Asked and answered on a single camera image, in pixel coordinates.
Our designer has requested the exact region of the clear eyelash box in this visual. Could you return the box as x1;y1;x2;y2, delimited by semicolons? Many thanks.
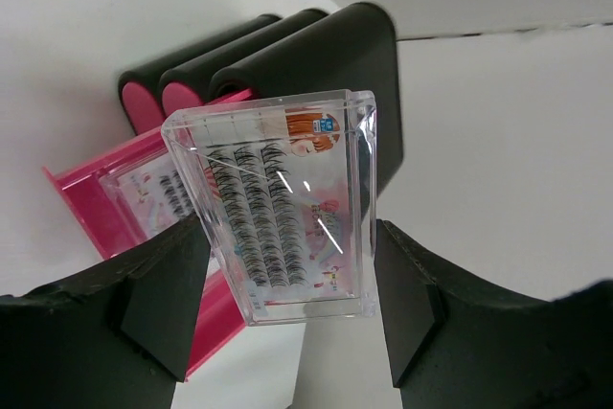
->
102;155;193;240
161;90;376;326

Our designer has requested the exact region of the black drawer organizer case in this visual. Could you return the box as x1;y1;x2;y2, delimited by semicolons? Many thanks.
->
117;2;404;191

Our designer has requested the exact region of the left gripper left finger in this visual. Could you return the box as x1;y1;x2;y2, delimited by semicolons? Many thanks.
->
1;215;210;408

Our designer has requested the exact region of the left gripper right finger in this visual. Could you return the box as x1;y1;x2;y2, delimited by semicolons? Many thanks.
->
375;220;612;408

